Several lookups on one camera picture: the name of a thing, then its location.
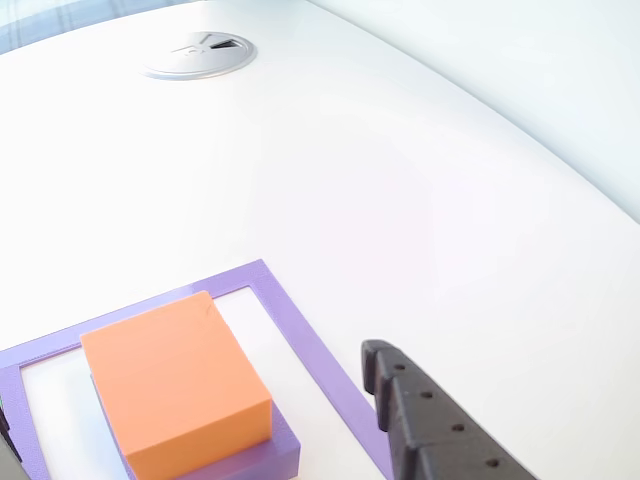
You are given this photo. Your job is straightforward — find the flat purple block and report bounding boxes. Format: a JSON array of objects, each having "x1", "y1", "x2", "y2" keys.
[{"x1": 89, "y1": 372, "x2": 301, "y2": 480}]

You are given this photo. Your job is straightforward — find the orange cube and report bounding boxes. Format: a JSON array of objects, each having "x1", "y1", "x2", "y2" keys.
[{"x1": 79, "y1": 290, "x2": 274, "y2": 480}]

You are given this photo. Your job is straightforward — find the silver table grommet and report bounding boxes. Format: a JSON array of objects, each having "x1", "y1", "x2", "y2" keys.
[{"x1": 137, "y1": 30, "x2": 259, "y2": 82}]

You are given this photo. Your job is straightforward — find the purple square frame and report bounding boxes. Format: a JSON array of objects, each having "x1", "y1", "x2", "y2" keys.
[{"x1": 0, "y1": 258, "x2": 396, "y2": 480}]

